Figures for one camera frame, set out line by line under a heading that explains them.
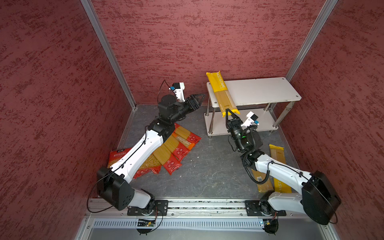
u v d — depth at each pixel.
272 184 0.80
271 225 0.70
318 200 0.41
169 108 0.52
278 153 0.92
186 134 1.03
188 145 0.95
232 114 0.69
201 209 0.76
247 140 0.55
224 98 0.74
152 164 0.85
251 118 0.66
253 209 0.74
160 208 0.74
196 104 0.61
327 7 0.71
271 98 0.78
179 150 0.89
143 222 0.73
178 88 0.62
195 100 0.61
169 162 0.87
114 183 0.39
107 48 0.86
